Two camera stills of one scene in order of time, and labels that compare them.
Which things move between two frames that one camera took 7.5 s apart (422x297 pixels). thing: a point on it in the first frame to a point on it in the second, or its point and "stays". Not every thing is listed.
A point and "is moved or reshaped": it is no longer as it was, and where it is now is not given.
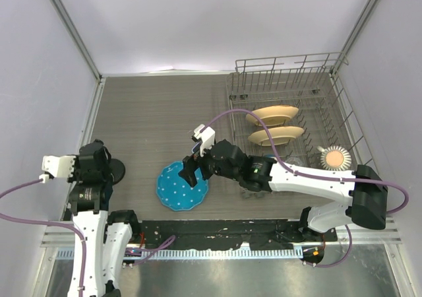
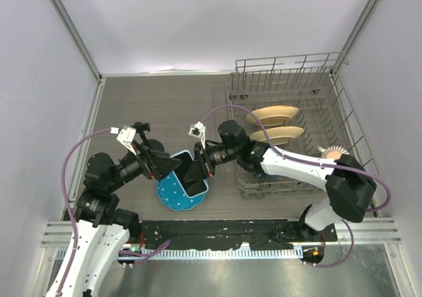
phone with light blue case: [195, 148] is moved or reshaped
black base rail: [233, 234] stays
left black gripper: [76, 176] to [158, 166]
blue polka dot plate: [175, 191] stays
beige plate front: [280, 134] stays
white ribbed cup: [335, 158] stays
